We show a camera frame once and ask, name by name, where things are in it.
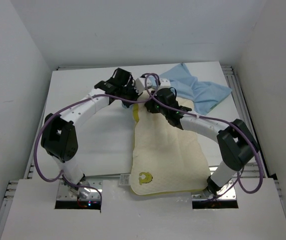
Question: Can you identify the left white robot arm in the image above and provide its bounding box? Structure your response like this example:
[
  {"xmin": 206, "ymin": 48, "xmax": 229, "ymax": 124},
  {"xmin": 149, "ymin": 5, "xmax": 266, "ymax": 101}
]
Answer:
[{"xmin": 38, "ymin": 68, "xmax": 150, "ymax": 192}]

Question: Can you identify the blue green pillowcase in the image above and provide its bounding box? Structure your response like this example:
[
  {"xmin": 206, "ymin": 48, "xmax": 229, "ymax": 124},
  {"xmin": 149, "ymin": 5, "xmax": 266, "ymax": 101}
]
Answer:
[{"xmin": 159, "ymin": 63, "xmax": 232, "ymax": 115}]

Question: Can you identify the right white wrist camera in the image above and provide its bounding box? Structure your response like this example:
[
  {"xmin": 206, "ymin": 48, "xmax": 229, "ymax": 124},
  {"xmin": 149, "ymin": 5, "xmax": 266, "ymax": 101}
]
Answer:
[{"xmin": 160, "ymin": 78, "xmax": 171, "ymax": 88}]

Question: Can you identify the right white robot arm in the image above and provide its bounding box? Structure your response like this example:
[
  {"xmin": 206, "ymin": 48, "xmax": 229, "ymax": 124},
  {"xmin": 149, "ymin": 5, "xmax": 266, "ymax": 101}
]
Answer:
[{"xmin": 145, "ymin": 88, "xmax": 260, "ymax": 198}]

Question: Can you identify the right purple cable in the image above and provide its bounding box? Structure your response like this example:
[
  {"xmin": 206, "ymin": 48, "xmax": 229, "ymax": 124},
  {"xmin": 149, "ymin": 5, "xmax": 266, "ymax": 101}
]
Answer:
[{"xmin": 144, "ymin": 76, "xmax": 263, "ymax": 201}]

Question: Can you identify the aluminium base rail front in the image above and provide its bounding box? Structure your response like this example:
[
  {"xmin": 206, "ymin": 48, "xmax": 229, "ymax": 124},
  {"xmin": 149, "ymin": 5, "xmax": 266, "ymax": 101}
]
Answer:
[{"xmin": 56, "ymin": 177, "xmax": 237, "ymax": 205}]

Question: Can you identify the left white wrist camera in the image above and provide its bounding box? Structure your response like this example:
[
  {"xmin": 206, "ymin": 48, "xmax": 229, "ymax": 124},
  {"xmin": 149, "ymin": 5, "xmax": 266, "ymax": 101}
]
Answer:
[{"xmin": 135, "ymin": 77, "xmax": 149, "ymax": 95}]

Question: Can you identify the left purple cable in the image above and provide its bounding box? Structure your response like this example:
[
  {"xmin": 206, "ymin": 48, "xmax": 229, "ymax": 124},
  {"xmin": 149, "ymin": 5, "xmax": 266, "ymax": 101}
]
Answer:
[{"xmin": 33, "ymin": 72, "xmax": 161, "ymax": 208}]

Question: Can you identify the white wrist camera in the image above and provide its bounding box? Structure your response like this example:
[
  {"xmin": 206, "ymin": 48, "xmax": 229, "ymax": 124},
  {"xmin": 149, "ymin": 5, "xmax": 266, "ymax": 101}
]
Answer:
[
  {"xmin": 160, "ymin": 78, "xmax": 171, "ymax": 88},
  {"xmin": 135, "ymin": 77, "xmax": 149, "ymax": 95}
]

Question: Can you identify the cream yellow pillow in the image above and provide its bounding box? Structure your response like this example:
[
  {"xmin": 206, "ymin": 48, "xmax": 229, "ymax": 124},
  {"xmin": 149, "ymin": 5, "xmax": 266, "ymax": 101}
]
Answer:
[{"xmin": 129, "ymin": 103, "xmax": 210, "ymax": 196}]

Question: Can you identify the aluminium frame rail right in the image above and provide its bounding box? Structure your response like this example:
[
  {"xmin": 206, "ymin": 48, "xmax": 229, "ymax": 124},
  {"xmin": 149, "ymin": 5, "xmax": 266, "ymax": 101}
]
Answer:
[{"xmin": 221, "ymin": 65, "xmax": 267, "ymax": 177}]

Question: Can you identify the purple cable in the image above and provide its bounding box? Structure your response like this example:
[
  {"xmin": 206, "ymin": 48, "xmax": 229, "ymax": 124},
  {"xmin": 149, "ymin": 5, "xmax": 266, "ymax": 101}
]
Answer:
[
  {"xmin": 33, "ymin": 72, "xmax": 161, "ymax": 208},
  {"xmin": 144, "ymin": 76, "xmax": 263, "ymax": 201}
]

